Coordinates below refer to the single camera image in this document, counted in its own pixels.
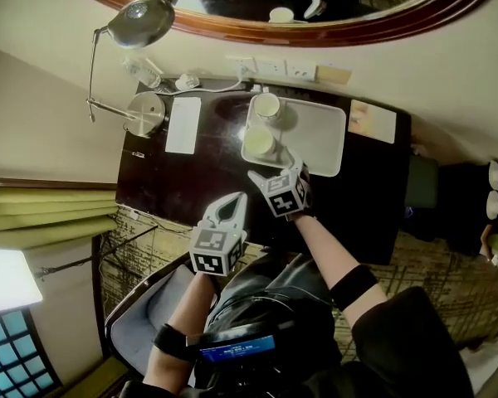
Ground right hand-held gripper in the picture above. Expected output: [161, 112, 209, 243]
[247, 150, 312, 219]

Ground dark wooden desk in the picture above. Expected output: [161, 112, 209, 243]
[115, 79, 413, 267]

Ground person's right forearm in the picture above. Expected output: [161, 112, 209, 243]
[292, 213, 370, 323]

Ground green curtain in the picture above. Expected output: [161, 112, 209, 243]
[0, 184, 120, 248]

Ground lattice window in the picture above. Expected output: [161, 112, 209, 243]
[0, 308, 61, 398]

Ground black tripod stand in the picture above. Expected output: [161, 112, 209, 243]
[35, 224, 159, 281]

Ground person's black clothing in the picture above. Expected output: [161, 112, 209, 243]
[120, 250, 476, 398]

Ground white printed card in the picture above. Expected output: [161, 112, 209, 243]
[347, 99, 398, 144]

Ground white bed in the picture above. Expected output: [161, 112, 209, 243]
[458, 336, 498, 393]

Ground white rectangular tray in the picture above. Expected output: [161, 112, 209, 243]
[240, 93, 348, 177]

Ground white charger cable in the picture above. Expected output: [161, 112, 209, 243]
[157, 66, 254, 95]

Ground white wall socket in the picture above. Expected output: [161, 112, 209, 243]
[255, 58, 286, 77]
[226, 55, 256, 74]
[285, 61, 318, 81]

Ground small wooden tray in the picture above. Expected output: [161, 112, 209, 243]
[480, 224, 493, 260]

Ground group of white cups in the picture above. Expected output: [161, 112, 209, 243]
[410, 162, 498, 260]

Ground white notepad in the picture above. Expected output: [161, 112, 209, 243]
[164, 96, 203, 155]

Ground chest device with blue screen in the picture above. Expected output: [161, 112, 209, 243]
[186, 332, 277, 363]

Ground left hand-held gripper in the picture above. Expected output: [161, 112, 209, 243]
[189, 192, 249, 277]

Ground white lampshade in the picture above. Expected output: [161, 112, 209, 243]
[0, 246, 45, 314]

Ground grey armchair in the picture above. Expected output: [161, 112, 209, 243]
[104, 253, 196, 375]

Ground silver desk lamp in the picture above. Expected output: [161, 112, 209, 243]
[85, 0, 176, 139]

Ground oval wooden framed mirror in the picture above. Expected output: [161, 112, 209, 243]
[53, 0, 498, 49]

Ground clear water bottle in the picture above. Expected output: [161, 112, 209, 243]
[122, 56, 164, 90]

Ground person's left forearm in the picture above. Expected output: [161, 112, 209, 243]
[143, 271, 217, 389]

